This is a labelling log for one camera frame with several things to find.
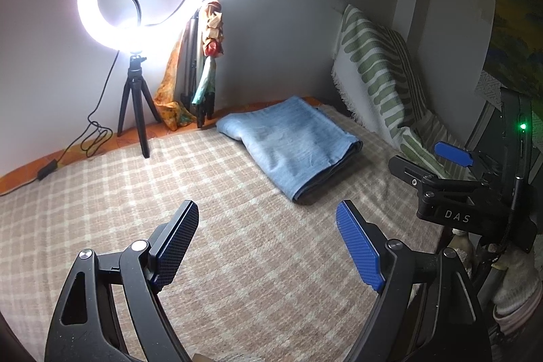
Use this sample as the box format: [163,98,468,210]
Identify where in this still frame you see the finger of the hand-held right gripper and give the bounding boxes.
[434,141,502,182]
[388,155,481,198]

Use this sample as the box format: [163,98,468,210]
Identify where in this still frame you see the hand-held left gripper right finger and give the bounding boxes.
[335,200,488,362]

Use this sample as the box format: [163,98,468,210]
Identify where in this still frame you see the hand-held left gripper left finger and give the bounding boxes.
[44,200,200,362]

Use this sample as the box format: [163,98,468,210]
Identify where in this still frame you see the blue denim pants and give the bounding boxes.
[216,95,364,205]

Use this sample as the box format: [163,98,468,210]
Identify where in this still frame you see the person's right hand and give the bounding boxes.
[450,231,543,329]

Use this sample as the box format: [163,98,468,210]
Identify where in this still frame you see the beige checked blanket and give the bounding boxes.
[0,103,450,362]

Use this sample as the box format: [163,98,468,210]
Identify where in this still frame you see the green striped white blanket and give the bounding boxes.
[331,3,478,181]

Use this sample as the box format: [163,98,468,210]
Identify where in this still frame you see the wall picture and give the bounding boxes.
[488,0,543,100]

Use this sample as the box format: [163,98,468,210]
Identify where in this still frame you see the black ring light cable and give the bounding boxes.
[0,48,122,194]

